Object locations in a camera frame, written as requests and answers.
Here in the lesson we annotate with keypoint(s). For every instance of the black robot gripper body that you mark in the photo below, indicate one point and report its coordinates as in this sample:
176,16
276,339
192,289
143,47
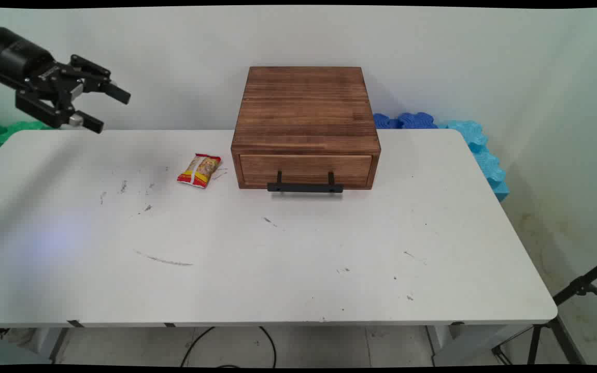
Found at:
21,59

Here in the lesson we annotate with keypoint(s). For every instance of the grey metal table leg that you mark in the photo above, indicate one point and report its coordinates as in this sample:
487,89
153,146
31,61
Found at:
60,343

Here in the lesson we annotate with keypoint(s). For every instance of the red yellow snack packet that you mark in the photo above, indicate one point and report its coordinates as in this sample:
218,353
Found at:
199,170

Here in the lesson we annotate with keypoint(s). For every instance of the white table leg panel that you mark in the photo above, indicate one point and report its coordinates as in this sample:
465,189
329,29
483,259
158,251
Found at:
464,344

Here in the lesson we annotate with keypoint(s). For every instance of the cyan foam mat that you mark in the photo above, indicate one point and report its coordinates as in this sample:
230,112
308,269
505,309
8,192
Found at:
485,158

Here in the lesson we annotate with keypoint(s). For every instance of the green foam mat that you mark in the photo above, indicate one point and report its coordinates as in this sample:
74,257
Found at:
3,133

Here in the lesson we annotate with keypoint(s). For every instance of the black tripod stand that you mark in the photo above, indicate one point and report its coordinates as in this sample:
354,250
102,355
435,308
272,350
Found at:
563,298

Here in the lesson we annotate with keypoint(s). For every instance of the dark blue foam mat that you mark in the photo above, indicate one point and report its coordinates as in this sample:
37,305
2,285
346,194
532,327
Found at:
404,121

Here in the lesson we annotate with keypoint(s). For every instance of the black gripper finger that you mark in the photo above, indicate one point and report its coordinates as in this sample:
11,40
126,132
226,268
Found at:
90,123
114,93

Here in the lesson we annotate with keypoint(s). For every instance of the brown wooden drawer cabinet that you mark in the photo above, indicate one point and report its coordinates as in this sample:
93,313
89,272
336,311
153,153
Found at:
304,106

